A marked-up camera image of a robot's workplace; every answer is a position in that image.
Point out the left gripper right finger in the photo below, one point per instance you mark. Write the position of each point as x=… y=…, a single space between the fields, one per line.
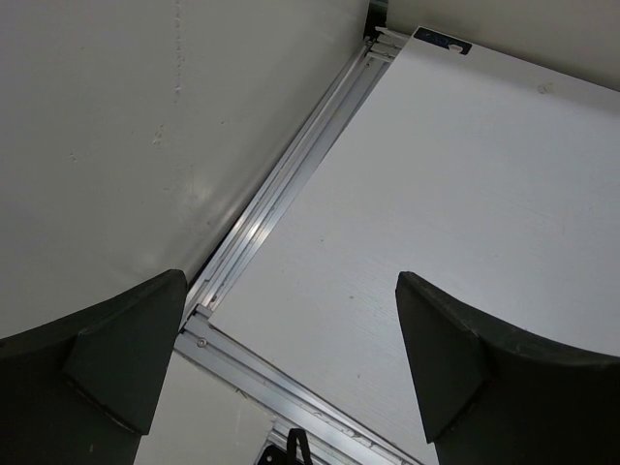
x=489 y=392

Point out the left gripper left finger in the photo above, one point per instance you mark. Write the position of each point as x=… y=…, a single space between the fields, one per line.
x=84 y=389

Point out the blue corner sticker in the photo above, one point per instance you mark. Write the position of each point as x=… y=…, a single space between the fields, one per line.
x=442 y=40

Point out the aluminium front rail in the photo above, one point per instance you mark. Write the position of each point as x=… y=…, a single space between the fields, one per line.
x=334 y=437

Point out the aluminium rail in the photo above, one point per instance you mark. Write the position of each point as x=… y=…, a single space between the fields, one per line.
x=334 y=437
x=322 y=128

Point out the aluminium left rail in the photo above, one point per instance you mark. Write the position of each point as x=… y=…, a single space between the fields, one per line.
x=322 y=128

